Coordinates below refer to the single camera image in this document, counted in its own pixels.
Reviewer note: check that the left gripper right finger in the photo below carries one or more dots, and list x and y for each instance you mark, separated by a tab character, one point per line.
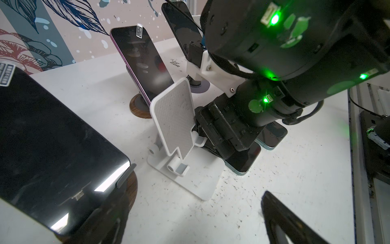
283	226

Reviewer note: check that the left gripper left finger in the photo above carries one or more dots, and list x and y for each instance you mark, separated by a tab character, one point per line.
105	225

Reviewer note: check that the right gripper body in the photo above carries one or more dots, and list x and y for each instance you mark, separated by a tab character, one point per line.
222	123

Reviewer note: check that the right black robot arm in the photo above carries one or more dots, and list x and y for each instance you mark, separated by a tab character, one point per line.
291	54

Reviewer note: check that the grey round base stand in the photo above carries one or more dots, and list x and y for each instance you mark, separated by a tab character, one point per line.
198	87

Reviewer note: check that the large black reflective phone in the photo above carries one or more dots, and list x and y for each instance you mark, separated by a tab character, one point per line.
55	167

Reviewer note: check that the wooden base phone stand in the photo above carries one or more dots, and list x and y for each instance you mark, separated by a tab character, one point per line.
139	107

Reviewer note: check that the tall black phone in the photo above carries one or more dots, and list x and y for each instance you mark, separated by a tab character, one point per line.
184	30

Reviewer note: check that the purple-edged black phone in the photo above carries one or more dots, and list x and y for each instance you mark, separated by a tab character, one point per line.
142	60

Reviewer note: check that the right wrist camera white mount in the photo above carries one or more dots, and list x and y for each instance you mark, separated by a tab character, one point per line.
201	66

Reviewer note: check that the aluminium front rail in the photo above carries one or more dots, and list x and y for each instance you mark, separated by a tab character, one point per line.
369	125

